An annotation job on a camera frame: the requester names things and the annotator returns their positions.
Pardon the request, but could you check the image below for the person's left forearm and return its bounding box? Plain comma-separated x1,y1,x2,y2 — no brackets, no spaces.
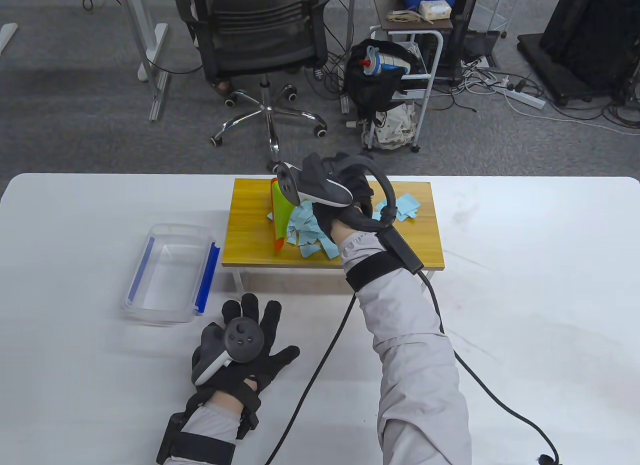
157,400,251,465

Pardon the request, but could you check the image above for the person's left hand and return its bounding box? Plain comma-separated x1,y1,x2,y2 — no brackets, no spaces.
191,293,301,411

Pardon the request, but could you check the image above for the white power strip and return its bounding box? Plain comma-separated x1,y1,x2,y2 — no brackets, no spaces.
492,80,547,111

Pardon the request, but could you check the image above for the white desk frame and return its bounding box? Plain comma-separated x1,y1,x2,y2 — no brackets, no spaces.
115,0,171,122

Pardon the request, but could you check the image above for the beige flat object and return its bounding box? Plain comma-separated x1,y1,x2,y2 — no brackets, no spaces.
389,9,434,26

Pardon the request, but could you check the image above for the black wrist strap device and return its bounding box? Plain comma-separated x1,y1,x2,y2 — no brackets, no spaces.
156,412,236,465
344,230,425,292

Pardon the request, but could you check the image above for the person's right hand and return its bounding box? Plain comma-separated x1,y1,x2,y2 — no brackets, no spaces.
312,153,396,246

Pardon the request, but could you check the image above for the grey tracking controller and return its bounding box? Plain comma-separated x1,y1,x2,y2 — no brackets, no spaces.
276,155,353,208
192,317,265,386

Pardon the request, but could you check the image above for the pile of blue paper scraps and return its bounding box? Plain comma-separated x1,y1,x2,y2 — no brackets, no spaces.
265,192,421,260

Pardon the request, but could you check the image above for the clear plastic storage box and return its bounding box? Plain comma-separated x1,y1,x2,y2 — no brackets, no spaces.
120,223,221,327

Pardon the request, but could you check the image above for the blue white bottle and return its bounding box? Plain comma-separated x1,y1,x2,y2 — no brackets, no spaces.
357,46,416,78

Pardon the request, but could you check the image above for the white tissue box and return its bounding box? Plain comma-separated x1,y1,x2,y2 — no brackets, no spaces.
418,0,452,22

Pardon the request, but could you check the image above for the person's right forearm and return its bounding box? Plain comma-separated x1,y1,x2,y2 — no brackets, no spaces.
332,230,473,465

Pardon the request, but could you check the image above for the tangle of cables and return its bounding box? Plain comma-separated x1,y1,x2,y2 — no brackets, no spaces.
450,55,640,133

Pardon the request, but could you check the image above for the black mesh bag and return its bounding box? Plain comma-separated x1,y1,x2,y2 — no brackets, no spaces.
346,39,426,126

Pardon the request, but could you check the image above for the black mesh office chair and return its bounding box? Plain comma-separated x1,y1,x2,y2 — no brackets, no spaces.
174,0,331,174

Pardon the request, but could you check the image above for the white desk leg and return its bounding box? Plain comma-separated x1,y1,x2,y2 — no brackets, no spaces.
341,0,357,115

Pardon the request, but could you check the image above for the black equipment stand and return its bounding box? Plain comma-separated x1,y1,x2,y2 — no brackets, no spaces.
516,0,640,108

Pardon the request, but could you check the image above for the green orange squeegee scraper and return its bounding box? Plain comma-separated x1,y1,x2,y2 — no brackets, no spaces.
269,177,301,253

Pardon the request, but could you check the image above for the patterned cloth bag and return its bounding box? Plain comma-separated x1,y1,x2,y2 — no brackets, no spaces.
372,102,417,148

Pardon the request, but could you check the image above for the small wooden table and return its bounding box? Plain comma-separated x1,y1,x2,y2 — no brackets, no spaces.
221,178,445,306

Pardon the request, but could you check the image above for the white cart with brown top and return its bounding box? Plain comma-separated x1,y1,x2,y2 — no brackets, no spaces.
364,0,455,153

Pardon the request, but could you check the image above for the black cable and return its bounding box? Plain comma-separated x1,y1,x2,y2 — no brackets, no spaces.
265,156,561,465

